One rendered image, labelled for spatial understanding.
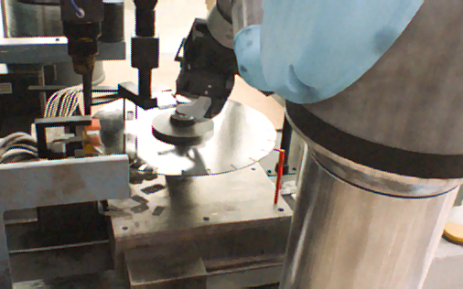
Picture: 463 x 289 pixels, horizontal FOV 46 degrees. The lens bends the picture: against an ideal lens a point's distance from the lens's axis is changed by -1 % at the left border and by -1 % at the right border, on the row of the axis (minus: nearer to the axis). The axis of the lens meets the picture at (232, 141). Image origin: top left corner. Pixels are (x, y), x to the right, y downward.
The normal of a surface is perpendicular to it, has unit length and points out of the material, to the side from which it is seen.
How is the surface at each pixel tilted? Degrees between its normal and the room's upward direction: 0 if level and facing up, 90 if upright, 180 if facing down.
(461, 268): 90
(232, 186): 0
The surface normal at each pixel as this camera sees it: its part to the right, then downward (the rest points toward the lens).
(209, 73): 0.35, -0.53
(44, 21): -0.01, 0.45
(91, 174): 0.30, 0.45
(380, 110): -0.49, 0.43
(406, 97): -0.28, 0.50
